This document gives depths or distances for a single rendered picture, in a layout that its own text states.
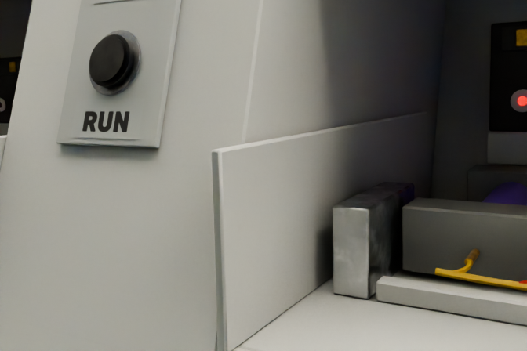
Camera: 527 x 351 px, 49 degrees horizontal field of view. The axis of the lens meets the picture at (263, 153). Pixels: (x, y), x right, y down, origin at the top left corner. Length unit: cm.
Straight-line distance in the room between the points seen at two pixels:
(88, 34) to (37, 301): 8
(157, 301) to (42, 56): 9
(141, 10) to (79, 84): 3
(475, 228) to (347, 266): 4
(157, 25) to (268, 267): 8
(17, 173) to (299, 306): 10
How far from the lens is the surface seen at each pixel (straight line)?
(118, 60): 17
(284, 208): 16
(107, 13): 19
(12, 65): 51
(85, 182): 18
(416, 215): 20
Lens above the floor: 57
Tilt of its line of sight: 8 degrees up
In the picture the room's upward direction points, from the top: 7 degrees clockwise
